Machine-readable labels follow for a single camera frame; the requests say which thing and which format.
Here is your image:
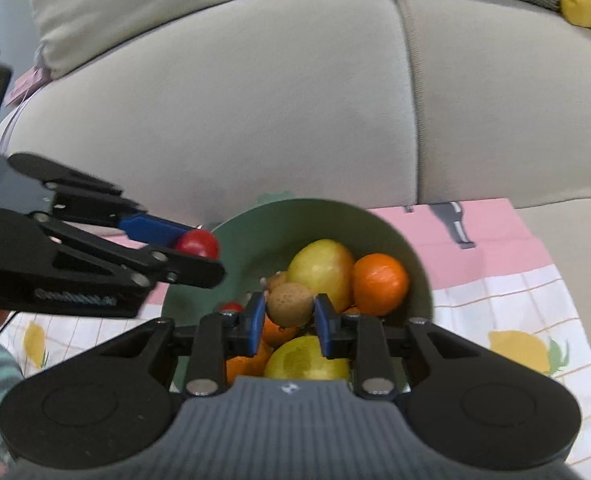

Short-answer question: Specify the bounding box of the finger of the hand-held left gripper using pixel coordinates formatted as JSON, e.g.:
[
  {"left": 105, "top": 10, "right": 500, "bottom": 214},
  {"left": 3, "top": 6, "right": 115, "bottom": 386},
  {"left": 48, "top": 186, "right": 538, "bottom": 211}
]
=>
[
  {"left": 8, "top": 152, "right": 196, "bottom": 247},
  {"left": 32, "top": 211, "right": 226, "bottom": 290}
]

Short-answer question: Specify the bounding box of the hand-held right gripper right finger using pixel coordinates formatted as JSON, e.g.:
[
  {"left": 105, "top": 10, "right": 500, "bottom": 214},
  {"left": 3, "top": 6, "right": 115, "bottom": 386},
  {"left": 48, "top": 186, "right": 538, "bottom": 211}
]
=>
[{"left": 314, "top": 294, "right": 496, "bottom": 401}]

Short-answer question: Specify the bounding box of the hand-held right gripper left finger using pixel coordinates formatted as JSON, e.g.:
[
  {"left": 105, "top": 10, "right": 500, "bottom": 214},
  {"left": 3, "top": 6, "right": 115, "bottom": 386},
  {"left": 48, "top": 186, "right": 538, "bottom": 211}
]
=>
[{"left": 82, "top": 292, "right": 267, "bottom": 397}]

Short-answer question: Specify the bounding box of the small red tomato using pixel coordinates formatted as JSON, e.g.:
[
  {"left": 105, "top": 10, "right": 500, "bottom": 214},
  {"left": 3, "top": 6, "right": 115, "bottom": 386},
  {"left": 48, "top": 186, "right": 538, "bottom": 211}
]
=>
[{"left": 175, "top": 230, "right": 220, "bottom": 260}]

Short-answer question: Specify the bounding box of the brown kiwi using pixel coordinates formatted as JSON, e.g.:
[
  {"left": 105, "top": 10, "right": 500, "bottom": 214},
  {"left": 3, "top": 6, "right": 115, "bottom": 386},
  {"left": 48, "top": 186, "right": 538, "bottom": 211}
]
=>
[
  {"left": 260, "top": 271, "right": 288, "bottom": 293},
  {"left": 266, "top": 282, "right": 316, "bottom": 327}
]

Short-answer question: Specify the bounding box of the yellow lemon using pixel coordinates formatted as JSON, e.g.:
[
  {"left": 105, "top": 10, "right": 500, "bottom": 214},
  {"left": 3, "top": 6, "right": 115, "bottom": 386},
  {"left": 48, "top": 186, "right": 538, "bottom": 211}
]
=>
[{"left": 264, "top": 335, "right": 351, "bottom": 382}]

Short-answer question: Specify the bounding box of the yellow orange mango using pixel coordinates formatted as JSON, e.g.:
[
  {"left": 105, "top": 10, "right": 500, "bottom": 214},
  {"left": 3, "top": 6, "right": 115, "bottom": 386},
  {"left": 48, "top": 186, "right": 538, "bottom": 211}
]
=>
[{"left": 286, "top": 239, "right": 356, "bottom": 313}]

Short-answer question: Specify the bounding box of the green colander bowl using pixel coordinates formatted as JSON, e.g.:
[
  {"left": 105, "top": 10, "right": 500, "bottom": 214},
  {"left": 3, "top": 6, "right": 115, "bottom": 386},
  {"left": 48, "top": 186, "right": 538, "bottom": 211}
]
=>
[{"left": 161, "top": 192, "right": 435, "bottom": 396}]

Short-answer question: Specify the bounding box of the light grey sofa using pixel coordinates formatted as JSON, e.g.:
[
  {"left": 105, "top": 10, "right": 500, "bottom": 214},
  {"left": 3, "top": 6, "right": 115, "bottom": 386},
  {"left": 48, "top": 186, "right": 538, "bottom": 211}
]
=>
[{"left": 0, "top": 0, "right": 591, "bottom": 480}]

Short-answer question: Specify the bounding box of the pink checked printed blanket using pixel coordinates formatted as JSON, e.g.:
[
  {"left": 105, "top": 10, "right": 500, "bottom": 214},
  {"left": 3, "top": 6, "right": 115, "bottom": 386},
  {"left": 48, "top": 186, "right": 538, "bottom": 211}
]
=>
[{"left": 0, "top": 199, "right": 591, "bottom": 480}]

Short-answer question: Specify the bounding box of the light grey cushion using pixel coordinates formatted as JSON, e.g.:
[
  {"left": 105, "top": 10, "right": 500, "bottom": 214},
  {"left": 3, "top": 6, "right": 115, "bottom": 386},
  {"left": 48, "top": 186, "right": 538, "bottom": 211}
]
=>
[{"left": 25, "top": 0, "right": 251, "bottom": 81}]

